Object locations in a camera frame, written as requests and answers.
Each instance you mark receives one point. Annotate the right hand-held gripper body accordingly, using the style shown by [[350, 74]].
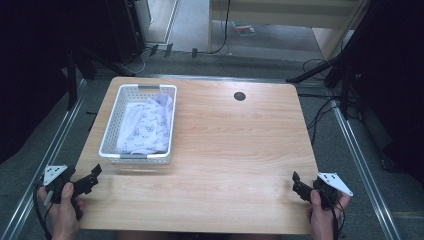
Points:
[[330, 187]]

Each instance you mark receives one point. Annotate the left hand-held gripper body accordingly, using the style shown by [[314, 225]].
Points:
[[59, 181]]

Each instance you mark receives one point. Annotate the white perforated plastic basket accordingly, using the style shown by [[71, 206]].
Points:
[[140, 125]]

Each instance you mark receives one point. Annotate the white patterned cloth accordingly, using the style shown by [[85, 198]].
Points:
[[146, 128]]

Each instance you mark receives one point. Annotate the person's right hand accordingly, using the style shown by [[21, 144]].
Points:
[[322, 218]]

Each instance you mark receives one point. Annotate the person's left hand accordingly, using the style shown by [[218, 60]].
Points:
[[64, 213]]

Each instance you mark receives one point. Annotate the black metal stand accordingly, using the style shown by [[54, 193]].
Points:
[[71, 80]]

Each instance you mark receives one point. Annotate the black round table grommet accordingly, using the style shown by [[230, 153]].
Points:
[[239, 96]]

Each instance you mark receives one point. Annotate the black tripod leg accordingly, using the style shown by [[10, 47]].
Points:
[[313, 70]]

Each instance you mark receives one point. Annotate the black computer tower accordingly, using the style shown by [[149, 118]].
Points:
[[125, 30]]

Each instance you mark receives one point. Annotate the book with red cover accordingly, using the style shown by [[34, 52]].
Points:
[[244, 29]]

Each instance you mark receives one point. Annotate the light wooden cabinet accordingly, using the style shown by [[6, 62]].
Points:
[[286, 13]]

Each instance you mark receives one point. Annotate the aluminium floor rail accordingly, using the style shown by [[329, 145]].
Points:
[[40, 166], [365, 173]]

